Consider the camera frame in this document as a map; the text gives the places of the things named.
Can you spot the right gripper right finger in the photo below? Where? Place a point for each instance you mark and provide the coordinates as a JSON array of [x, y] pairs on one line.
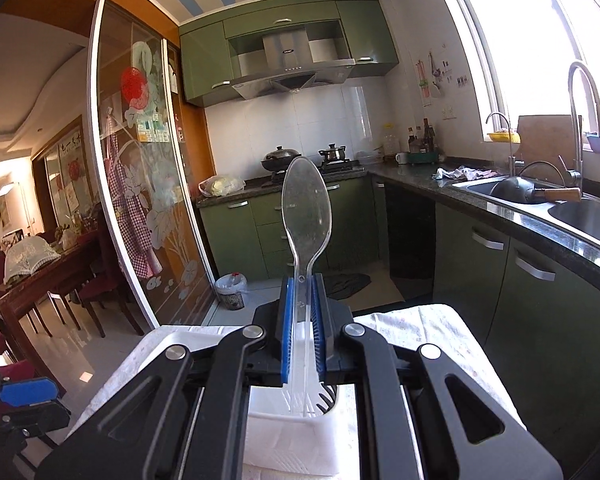
[[420, 416]]

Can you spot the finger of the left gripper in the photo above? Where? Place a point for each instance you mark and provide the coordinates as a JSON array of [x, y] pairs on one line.
[[28, 392]]

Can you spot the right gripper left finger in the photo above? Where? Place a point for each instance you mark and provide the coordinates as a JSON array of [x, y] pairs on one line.
[[184, 416]]

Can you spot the clear plastic spoon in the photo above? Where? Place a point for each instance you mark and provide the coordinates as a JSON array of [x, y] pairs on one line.
[[307, 220]]

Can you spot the white floral tablecloth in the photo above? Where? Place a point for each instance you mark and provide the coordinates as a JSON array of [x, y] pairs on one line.
[[407, 328]]

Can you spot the white plastic utensil caddy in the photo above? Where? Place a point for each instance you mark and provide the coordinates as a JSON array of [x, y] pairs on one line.
[[280, 445]]

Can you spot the wooden dining chair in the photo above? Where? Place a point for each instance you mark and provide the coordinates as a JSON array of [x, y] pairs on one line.
[[90, 286]]

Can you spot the white mesh food cover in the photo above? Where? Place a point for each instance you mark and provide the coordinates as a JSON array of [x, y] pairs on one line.
[[27, 257]]

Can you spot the trash bin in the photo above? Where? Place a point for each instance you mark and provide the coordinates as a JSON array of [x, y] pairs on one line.
[[231, 289]]

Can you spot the wooden dining table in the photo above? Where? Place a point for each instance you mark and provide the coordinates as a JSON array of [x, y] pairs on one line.
[[17, 301]]

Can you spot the green side cabinets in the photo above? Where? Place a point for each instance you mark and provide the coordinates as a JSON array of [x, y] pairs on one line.
[[528, 292]]

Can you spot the dark floor mat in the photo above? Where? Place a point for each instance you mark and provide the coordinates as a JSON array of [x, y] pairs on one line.
[[346, 285]]

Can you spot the checkered apron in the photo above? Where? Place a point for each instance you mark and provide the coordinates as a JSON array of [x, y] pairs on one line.
[[129, 204]]

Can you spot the green lower cabinets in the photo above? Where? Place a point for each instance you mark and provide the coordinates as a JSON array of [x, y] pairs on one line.
[[246, 234]]

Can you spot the white plastic bag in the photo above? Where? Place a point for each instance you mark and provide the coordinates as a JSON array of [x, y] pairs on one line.
[[221, 185]]

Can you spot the crumpled dish rag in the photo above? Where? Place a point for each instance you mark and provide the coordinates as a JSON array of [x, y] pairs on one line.
[[463, 174]]

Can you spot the black pan in sink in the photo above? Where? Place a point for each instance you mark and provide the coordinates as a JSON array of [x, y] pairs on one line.
[[516, 189]]

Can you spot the steel sink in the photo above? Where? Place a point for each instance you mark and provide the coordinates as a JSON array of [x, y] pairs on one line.
[[580, 219]]

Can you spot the gas stove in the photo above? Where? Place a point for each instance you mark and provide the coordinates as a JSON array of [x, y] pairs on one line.
[[324, 168]]

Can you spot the glass sliding door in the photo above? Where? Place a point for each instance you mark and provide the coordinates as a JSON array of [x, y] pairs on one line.
[[131, 71]]

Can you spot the condiment bottles rack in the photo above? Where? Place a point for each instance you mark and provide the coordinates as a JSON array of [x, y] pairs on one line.
[[422, 146]]

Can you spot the black wok with lid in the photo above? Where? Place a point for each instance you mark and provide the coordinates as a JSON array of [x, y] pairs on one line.
[[279, 159]]

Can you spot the steel pot with lid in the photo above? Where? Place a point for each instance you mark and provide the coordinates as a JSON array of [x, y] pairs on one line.
[[333, 154]]

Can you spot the tall steel faucet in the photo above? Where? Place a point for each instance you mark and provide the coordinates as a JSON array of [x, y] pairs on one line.
[[577, 121]]

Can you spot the yellow sponge holder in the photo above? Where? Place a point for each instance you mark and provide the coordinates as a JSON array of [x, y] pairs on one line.
[[504, 136]]

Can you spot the wooden cutting board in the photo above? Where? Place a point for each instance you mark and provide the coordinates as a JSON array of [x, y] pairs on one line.
[[546, 137]]

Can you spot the steel range hood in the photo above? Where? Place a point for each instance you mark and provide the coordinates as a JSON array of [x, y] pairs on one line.
[[290, 59]]

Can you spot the green upper cabinets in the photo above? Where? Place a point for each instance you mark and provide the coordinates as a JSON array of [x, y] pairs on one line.
[[205, 43]]

